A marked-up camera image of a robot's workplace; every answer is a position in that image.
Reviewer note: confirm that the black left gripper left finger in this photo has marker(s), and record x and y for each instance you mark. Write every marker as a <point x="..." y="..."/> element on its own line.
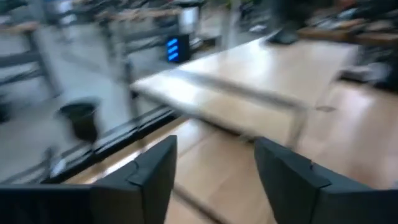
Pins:
<point x="146" y="193"/>

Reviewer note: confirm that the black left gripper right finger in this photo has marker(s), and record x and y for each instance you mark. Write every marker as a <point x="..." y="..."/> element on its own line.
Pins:
<point x="289" y="186"/>

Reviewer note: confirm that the short black candlestick holder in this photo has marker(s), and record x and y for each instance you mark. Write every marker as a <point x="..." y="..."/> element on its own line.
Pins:
<point x="81" y="123"/>

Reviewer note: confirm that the wooden shelf with black legs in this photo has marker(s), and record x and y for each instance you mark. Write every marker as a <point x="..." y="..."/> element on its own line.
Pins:
<point x="248" y="81"/>

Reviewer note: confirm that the black computer with blue lights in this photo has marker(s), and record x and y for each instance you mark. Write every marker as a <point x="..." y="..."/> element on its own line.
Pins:
<point x="177" y="49"/>

